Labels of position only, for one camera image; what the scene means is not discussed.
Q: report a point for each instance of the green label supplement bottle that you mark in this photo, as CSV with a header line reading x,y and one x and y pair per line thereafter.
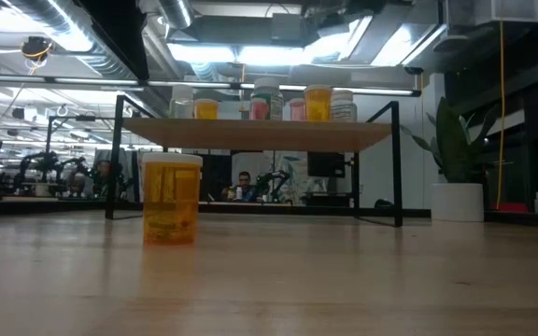
x,y
269,102

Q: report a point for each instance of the small black dome object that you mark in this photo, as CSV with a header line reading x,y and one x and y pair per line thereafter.
x,y
383,204

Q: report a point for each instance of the red flat object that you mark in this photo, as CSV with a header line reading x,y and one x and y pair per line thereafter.
x,y
514,207

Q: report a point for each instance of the translucent white bottle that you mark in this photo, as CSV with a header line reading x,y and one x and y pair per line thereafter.
x,y
182,102

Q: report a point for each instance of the silver ribbed air duct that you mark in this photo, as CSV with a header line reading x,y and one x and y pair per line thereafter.
x,y
96,65

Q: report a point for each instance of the orange pill bottle white cap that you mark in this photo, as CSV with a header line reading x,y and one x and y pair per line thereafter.
x,y
171,200
318,105

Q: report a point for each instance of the long horizontal light bar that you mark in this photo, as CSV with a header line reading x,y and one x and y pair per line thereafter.
x,y
194,84

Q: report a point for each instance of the black background robot arm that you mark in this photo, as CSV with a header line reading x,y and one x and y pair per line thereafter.
x,y
273,184
45,168

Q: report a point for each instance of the white labelled supplement bottle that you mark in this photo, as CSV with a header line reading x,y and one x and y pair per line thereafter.
x,y
345,107

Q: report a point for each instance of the white ceiling box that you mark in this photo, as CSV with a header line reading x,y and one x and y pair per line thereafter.
x,y
493,10

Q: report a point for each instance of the wooden shelf with black frame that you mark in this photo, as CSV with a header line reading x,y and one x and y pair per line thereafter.
x,y
250,135

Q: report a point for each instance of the black wall monitor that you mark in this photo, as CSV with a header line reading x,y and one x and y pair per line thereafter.
x,y
326,164

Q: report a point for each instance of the green leafy plant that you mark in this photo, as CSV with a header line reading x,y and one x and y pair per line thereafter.
x,y
456,140

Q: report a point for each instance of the short orange pill bottle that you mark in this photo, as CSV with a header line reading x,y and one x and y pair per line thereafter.
x,y
206,111

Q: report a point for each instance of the person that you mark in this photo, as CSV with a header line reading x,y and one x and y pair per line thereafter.
x,y
244,186

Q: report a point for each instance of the white plant pot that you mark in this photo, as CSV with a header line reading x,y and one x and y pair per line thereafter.
x,y
457,201

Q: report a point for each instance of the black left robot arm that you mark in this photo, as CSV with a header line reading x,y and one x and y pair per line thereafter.
x,y
115,32

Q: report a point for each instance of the small pink bottle white cap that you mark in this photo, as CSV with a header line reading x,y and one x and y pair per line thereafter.
x,y
298,111

